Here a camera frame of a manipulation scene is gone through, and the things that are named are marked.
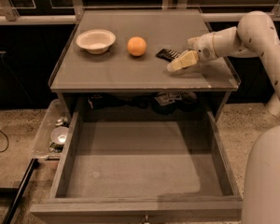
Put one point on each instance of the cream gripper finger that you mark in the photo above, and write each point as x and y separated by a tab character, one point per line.
184	60
192	41

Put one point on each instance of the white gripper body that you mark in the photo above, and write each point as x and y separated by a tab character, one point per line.
203	46

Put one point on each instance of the black rxbar chocolate wrapper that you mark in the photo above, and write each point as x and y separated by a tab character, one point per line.
168	54

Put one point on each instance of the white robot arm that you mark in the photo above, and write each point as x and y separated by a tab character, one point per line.
255	34

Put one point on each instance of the open grey top drawer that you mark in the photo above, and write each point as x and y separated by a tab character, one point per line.
127	165

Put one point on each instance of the orange fruit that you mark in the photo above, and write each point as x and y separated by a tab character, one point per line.
137	46

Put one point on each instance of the grey wooden cabinet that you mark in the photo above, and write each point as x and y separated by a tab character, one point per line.
117	70

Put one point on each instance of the white paper bowl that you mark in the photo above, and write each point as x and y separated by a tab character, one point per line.
96	41

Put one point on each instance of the small white cup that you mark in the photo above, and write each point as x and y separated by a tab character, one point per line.
59	135

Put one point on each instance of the clear plastic storage bin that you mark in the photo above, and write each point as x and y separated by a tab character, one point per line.
43	147

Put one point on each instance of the black floor rail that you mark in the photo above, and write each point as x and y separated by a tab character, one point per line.
33	164

